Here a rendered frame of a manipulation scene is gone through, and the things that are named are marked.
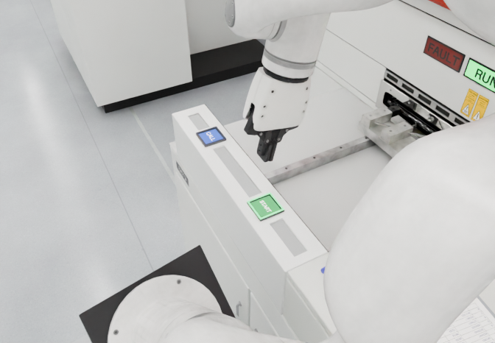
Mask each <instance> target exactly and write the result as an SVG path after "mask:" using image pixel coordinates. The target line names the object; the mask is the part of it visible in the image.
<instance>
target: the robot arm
mask: <svg viewBox="0 0 495 343"><path fill-rule="evenodd" d="M390 1H393V0H227V1H226V4H225V20H226V23H227V25H228V27H229V29H230V30H231V31H232V32H233V33H234V34H236V35H238V36H240V37H243V38H250V39H265V40H266V43H265V47H264V53H263V57H262V60H261V62H262V64H263V67H260V68H259V69H258V71H257V72H256V75H255V77H254V78H253V81H252V83H251V86H250V90H249V92H248V95H247V99H246V103H245V108H244V111H243V118H244V119H247V124H246V125H245V128H244V131H245V132H246V133H247V134H248V135H257V136H258V137H260V139H259V144H258V147H257V155H258V156H259V157H260V158H261V159H262V160H263V161H264V162H265V163H266V162H267V161H273V158H274V154H275V150H276V147H277V143H279V142H281V140H282V138H283V136H284V135H285V134H286V133H287V132H288V131H289V130H293V129H295V128H297V127H298V125H299V124H300V123H301V122H302V121H303V117H304V115H305V112H306V108H307V104H308V101H309V93H310V88H311V77H312V74H313V72H314V69H315V64H316V62H317V57H318V55H319V51H320V47H321V44H322V42H323V37H324V34H325V31H326V27H327V24H328V21H329V16H330V14H331V13H339V12H349V11H357V10H367V9H371V8H374V7H378V6H381V5H383V4H386V3H388V2H390ZM444 2H445V3H446V5H447V6H448V7H449V9H450V10H451V11H452V12H453V13H454V14H455V15H456V16H457V17H458V18H459V19H460V20H461V21H462V22H463V23H464V24H465V25H466V26H467V27H468V28H469V29H471V30H472V31H473V32H475V33H476V34H478V35H479V36H480V37H481V38H483V39H485V40H486V41H488V42H489V43H491V44H492V45H494V46H495V0H444ZM494 279H495V113H492V114H491V115H489V116H486V117H483V118H481V119H478V120H476V121H472V122H469V123H466V124H461V125H459V126H456V127H451V128H449V129H446V130H441V131H438V132H434V133H432V134H430V135H427V136H424V137H423V138H419V139H418V140H416V141H414V142H412V143H411V144H409V145H408V146H406V147H405V148H403V149H402V150H401V151H400V152H399V153H398V154H396V155H395V156H394V157H393V158H392V160H391V161H390V162H389V163H388V164H387V165H386V166H385V167H384V168H383V170H382V171H381V172H380V174H379V175H378V177H377V178H376V179H375V180H374V182H373V183H372V185H371V186H370V188H369V189H368V190H367V192H366V193H365V195H364V196H363V197H362V198H361V200H360V201H359V203H358V204H357V206H356V207H355V209H354V210H353V211H352V213H351V215H350V216H349V217H348V219H347V221H346V222H345V224H344V225H343V228H342V229H341V231H340V232H339V234H338V235H337V237H336V239H335V241H334V243H333V245H332V247H331V250H330V252H329V256H328V258H327V261H326V267H325V271H324V275H323V288H324V294H325V300H326V304H327V307H328V310H329V313H330V316H331V319H332V321H333V323H334V325H335V327H336V329H337V330H336V331H335V333H334V334H333V335H332V336H330V337H329V338H328V339H326V340H324V341H322V342H318V343H437V342H438V340H439V339H440V338H441V337H442V335H443V334H444V332H445V331H446V330H447V329H448V328H449V326H450V325H451V324H452V323H453V321H455V320H456V318H458V317H459V316H460V315H461V314H462V313H463V311H464V310H465V309H466V308H467V307H468V306H469V305H470V304H471V303H472V302H473V301H474V300H475V299H476V298H477V297H478V296H479V295H480V294H481V293H482V292H483V291H484V290H485V289H486V288H487V286H488V285H489V284H490V283H491V282H492V281H493V280H494ZM108 343H308V342H301V341H297V340H293V339H286V338H282V337H278V336H272V335H268V334H264V333H258V332H254V331H253V329H252V328H250V327H249V326H248V325H246V324H245V323H244V322H242V321H240V320H238V319H236V318H233V317H230V316H228V315H225V314H222V312H221V309H220V306H219V304H218V302H217V300H216V298H215V297H214V295H213V294H212V293H211V292H210V291H209V290H208V289H207V288H206V287H205V286H204V285H203V284H201V283H199V282H197V281H196V280H194V279H191V278H189V277H185V276H180V275H163V276H159V277H154V278H152V279H150V280H147V281H145V282H143V283H142V284H140V285H139V286H137V287H135V288H134V290H132V291H131V292H130V293H129V294H128V295H127V296H126V297H125V298H124V299H123V301H122V302H121V303H120V305H119V307H118V308H117V310H116V312H115V314H114V315H113V318H112V321H111V323H110V327H109V331H108Z"/></svg>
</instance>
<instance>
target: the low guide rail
mask: <svg viewBox="0 0 495 343"><path fill-rule="evenodd" d="M374 145H376V144H375V143H374V142H373V141H372V140H371V139H369V137H367V136H364V137H361V138H358V139H356V140H354V141H350V142H348V143H346V144H343V145H340V146H337V147H335V148H332V149H329V150H326V151H325V152H321V153H319V154H316V155H313V156H311V157H308V158H305V159H303V160H299V161H297V162H295V163H291V164H289V165H287V166H284V167H281V168H279V169H276V170H273V171H270V172H268V173H266V174H264V175H265V177H266V178H267V179H268V180H269V181H270V182H271V183H272V184H273V185H274V184H276V183H279V182H281V181H284V180H287V179H289V178H291V177H294V176H297V175H299V174H302V173H304V172H307V171H310V170H312V169H315V168H317V167H319V166H323V165H325V164H327V163H330V162H332V161H335V160H338V159H340V158H344V157H346V156H348V155H351V154H354V153H355V152H359V151H361V150H364V149H367V148H368V147H371V146H374Z"/></svg>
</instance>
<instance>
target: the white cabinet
mask: <svg viewBox="0 0 495 343"><path fill-rule="evenodd" d="M170 149H171V154H172V163H173V169H174V174H175V184H176V189H177V194H178V204H179V209H180V219H181V224H182V229H183V239H184V244H185V250H186V252H188V251H189V250H192V249H193V248H195V247H196V246H198V245H200V246H201V247H202V249H203V252H204V253H205V255H206V257H207V259H208V262H209V264H210V266H211V268H212V270H213V272H214V274H215V276H216V278H217V280H218V282H219V284H220V287H221V289H222V291H223V293H224V295H225V297H226V299H227V301H228V303H229V305H230V307H231V308H232V309H233V310H234V312H235V313H236V315H237V316H238V317H239V318H240V319H241V320H242V321H243V322H244V323H245V324H246V325H248V326H249V327H250V328H252V329H253V331H254V332H258V333H264V334H268V335H272V336H278V337H282V338H286V339H293V340H297V341H300V340H299V339H298V337H297V336H296V334H295V332H294V331H293V329H292V328H291V327H290V325H289V323H288V322H287V321H286V319H285V318H284V316H283V314H282V315H280V313H279V311H278V309H277V308H276V307H275V305H274V304H273V302H272V300H271V299H270V298H269V296H268V294H267V292H266V291H265V290H264V288H263V287H262V285H261V284H260V282H259V281H258V279H257V277H256V276H255V275H254V273H253V271H252V270H251V268H250V267H249V266H248V264H247V262H246V260H245V259H244V258H243V256H242V254H241V253H240V251H239V250H238V249H237V247H236V245H235V243H234V242H233V241H232V239H231V237H230V236H229V235H228V233H227V232H226V230H225V228H224V227H223V226H222V224H221V222H220V221H219V219H218V218H217V216H216V215H215V213H214V212H213V210H212V209H211V207H210V205H209V204H208V203H207V201H206V199H205V198H204V196H203V195H202V193H201V192H200V190H199V188H198V187H197V186H196V184H195V183H194V181H193V179H192V178H191V176H190V175H189V173H188V172H187V170H186V169H185V167H184V166H183V164H182V163H181V161H180V159H179V158H178V156H177V155H176V154H175V152H174V150H173V149H172V147H171V146H170Z"/></svg>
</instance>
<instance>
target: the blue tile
mask: <svg viewBox="0 0 495 343"><path fill-rule="evenodd" d="M199 136H200V137H201V138H202V139H203V141H204V142H205V143H206V144H209V143H211V142H214V141H218V140H220V139H223V137H222V136H221V135H220V134H219V133H218V132H217V130H216V129H213V130H209V131H207V132H203V133H200V134H199Z"/></svg>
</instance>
